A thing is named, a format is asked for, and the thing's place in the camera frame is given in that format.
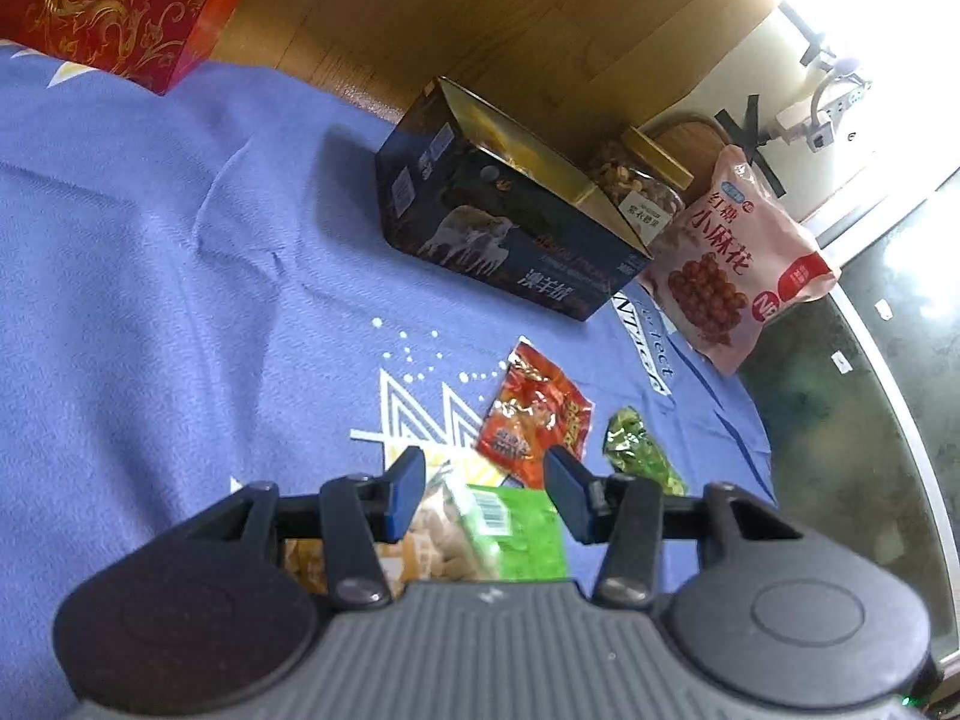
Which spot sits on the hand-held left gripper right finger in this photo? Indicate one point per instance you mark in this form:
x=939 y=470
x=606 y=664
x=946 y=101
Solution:
x=566 y=491

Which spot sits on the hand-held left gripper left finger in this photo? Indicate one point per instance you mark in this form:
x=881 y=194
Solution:
x=405 y=491

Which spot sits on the red snack packet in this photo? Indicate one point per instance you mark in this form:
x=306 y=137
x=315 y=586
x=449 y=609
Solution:
x=532 y=412

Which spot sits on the green and clear snack bag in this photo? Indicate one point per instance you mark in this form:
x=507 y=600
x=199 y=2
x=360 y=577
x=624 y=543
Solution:
x=517 y=540

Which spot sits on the white power strip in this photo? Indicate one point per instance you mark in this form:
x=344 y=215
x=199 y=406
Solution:
x=832 y=109

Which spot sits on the pink snack bag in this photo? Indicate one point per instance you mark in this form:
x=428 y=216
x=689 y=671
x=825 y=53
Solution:
x=720 y=255

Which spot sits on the wooden cutting board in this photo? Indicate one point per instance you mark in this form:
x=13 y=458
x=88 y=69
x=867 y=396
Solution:
x=690 y=136

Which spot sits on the black tape strip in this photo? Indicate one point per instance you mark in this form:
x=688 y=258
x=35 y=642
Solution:
x=806 y=34

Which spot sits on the black tape cross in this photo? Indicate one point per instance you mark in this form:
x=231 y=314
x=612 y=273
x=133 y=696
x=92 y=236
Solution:
x=750 y=142

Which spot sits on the green snack packet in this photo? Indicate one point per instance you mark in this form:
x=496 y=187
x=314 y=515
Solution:
x=637 y=450

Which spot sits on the blue printed tablecloth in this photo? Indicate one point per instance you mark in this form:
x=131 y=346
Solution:
x=150 y=277

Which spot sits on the red gift box gold pattern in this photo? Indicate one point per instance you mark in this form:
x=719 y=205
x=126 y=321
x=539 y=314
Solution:
x=112 y=7

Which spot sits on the clear nut jar gold lid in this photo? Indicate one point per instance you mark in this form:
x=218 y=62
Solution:
x=637 y=184

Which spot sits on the black tin box sheep print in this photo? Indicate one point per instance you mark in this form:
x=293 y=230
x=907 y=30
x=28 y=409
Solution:
x=465 y=225

